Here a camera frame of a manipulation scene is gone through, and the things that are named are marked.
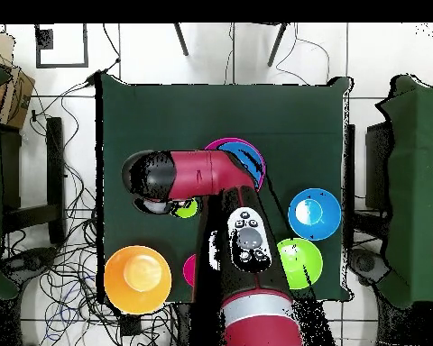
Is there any light green plastic cup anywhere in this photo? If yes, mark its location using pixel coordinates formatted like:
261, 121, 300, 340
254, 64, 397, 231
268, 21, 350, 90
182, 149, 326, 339
170, 197, 200, 220

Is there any large blue plastic bowl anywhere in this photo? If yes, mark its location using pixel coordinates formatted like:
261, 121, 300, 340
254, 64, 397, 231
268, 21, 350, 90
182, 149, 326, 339
287, 187, 343, 241
217, 141, 263, 184

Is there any pink plastic bowl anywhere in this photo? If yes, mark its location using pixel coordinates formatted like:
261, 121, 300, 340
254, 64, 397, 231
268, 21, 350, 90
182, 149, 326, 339
204, 137, 267, 193

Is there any orange plastic bowl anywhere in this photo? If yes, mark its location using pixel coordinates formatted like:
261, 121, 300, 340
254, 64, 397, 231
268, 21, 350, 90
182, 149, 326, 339
103, 245, 173, 315

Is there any red plastic bowl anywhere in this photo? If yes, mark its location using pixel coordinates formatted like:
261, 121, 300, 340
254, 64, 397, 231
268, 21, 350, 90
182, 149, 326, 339
182, 253, 197, 287

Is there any dark green table cloth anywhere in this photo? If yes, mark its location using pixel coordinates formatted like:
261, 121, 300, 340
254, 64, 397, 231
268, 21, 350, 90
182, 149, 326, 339
99, 73, 351, 304

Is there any green plastic bowl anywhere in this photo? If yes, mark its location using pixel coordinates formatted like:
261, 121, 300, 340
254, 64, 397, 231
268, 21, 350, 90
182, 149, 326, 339
276, 237, 324, 290

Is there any black stand leg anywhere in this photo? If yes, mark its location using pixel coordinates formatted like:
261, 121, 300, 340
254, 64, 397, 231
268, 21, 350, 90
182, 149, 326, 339
266, 23, 290, 68
172, 23, 189, 58

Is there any black box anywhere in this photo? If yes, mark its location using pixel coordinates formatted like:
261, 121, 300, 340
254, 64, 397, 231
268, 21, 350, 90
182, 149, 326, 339
364, 122, 392, 214

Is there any grey chair base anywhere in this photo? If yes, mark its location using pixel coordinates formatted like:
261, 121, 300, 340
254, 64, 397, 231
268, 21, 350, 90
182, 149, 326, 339
347, 248, 389, 287

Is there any grey stand base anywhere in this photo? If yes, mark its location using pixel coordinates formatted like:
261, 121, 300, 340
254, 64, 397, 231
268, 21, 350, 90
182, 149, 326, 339
1, 246, 59, 286

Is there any cardboard box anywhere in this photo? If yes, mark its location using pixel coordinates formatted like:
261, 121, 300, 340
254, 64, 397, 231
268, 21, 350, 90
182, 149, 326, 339
0, 30, 36, 131

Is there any black table frame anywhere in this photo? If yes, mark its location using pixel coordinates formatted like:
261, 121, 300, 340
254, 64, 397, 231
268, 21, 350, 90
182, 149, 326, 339
0, 116, 67, 246

